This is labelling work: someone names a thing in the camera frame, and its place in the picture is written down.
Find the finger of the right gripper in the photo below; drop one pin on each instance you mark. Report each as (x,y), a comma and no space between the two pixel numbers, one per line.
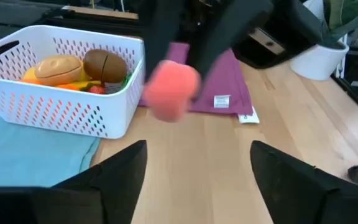
(228,28)
(163,34)

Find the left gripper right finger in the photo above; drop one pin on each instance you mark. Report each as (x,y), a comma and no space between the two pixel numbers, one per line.
(291,193)

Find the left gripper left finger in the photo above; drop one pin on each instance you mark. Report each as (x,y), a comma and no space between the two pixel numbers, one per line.
(120,186)

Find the pink toy peach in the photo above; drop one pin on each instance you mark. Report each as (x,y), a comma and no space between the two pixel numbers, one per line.
(171,90)

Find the green toy cucumber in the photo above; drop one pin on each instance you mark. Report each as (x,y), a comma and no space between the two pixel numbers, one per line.
(126,79)

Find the brown toy kiwi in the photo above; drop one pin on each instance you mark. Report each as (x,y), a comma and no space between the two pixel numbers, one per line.
(105,65)

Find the red toy strawberry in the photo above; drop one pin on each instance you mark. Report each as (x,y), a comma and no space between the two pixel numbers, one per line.
(96,89)

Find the tan toy potato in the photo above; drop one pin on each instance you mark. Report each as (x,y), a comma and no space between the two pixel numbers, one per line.
(57,69)

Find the orange toy fruit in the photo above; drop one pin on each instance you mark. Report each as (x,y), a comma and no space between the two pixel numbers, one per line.
(28,81)

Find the yellow-orange round toy fruit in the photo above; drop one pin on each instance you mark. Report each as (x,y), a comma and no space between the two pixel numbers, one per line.
(29,74)

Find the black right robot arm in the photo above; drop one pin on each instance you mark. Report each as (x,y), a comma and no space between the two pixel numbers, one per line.
(291,25)

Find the purple cloth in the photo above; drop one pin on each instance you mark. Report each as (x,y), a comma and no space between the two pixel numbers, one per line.
(225,81)

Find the white paper tag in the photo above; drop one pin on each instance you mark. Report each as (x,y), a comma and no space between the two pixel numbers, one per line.
(249,116)

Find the white perforated plastic basket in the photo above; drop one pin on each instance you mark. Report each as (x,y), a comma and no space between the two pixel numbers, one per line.
(57,115)

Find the light blue cloth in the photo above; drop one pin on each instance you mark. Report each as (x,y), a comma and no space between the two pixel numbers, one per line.
(26,155)

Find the plant in white pot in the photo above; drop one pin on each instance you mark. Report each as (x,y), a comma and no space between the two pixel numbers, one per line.
(325,53)

